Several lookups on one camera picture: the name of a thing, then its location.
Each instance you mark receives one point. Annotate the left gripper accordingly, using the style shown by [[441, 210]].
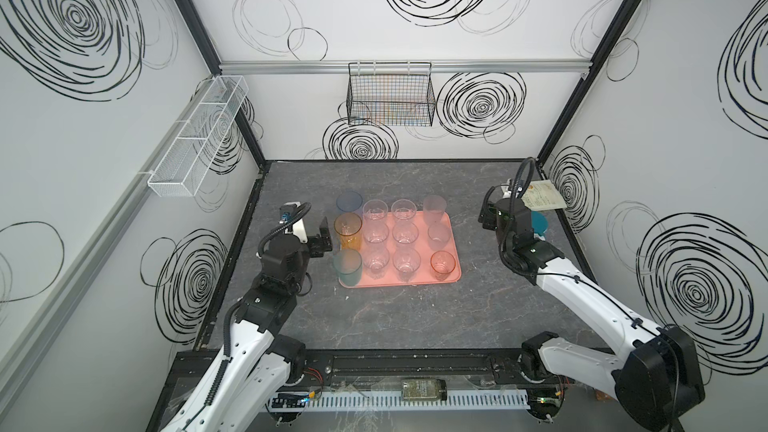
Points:
[[324, 237]]

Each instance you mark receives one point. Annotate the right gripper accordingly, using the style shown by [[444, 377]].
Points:
[[490, 213]]

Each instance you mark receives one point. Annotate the teal plastic cup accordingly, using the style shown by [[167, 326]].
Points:
[[348, 266]]

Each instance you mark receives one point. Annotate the yellow plastic cup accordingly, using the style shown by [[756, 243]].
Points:
[[348, 228]]

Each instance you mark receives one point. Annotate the blue plastic cup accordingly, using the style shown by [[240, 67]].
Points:
[[350, 201]]

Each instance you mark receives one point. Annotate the clear faceted glass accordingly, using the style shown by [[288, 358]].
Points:
[[375, 211]]

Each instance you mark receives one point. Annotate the clear cup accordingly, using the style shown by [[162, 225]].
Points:
[[433, 209], [375, 232], [439, 236], [375, 260]]

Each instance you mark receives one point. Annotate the pink plastic tray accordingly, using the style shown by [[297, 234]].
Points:
[[423, 276]]

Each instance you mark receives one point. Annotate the pink tinted glass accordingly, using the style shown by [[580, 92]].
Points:
[[442, 264]]

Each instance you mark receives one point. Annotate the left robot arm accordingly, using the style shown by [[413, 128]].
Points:
[[255, 359]]

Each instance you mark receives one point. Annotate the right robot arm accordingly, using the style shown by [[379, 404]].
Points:
[[651, 370]]

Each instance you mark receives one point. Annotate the white jar teal lid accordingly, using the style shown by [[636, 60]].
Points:
[[540, 224]]

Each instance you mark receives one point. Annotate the green bottle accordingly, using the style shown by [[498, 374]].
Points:
[[424, 389]]

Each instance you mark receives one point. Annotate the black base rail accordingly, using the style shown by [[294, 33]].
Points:
[[364, 368]]

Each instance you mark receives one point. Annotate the white mesh wall shelf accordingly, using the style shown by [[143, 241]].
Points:
[[186, 162]]

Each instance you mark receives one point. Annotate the black wire basket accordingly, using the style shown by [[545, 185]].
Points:
[[390, 93]]

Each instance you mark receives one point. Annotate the white slotted cable duct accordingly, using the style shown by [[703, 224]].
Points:
[[456, 400]]

